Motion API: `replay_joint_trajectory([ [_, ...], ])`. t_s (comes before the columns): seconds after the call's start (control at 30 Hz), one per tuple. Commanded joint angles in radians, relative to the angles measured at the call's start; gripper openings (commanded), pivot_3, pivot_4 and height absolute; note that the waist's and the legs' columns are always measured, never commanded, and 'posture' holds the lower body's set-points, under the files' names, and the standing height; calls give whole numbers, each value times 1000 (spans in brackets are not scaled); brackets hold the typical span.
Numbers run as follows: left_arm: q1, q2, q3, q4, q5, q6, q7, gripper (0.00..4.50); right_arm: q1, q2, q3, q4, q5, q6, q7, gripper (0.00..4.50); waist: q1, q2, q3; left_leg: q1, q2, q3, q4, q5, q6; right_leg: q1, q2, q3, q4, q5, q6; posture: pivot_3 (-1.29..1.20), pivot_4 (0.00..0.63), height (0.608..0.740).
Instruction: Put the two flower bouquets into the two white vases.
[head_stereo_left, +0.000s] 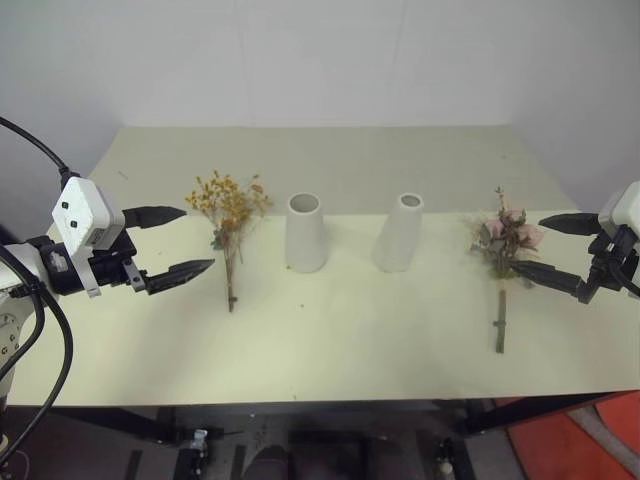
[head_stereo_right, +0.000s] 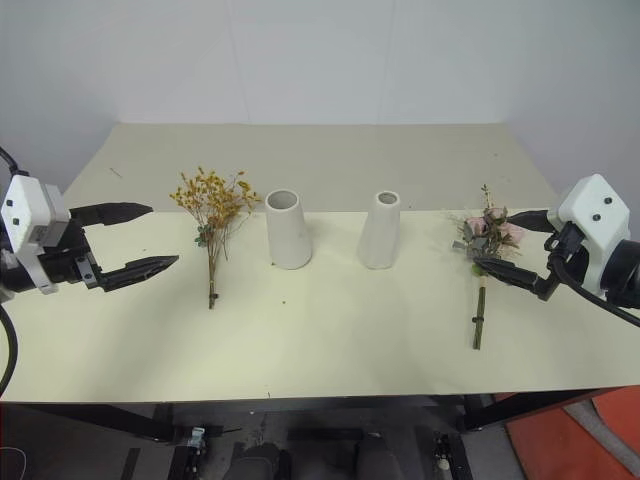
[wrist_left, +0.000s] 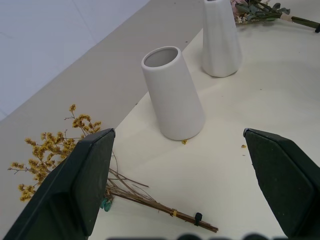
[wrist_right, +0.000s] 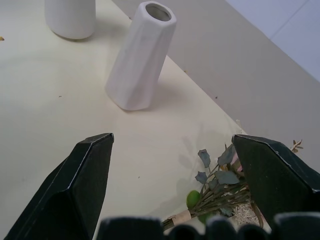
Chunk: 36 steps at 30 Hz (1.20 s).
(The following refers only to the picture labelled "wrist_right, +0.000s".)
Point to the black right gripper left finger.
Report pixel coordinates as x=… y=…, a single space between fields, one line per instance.
x=82 y=182

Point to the artificial flower bouquet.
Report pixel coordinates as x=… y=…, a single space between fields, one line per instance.
x=215 y=195

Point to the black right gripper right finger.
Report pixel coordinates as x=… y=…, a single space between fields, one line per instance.
x=272 y=180

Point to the tall white ceramic vase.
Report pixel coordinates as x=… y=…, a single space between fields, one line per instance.
x=140 y=62

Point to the wide white ceramic vase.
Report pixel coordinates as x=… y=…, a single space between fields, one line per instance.
x=70 y=17

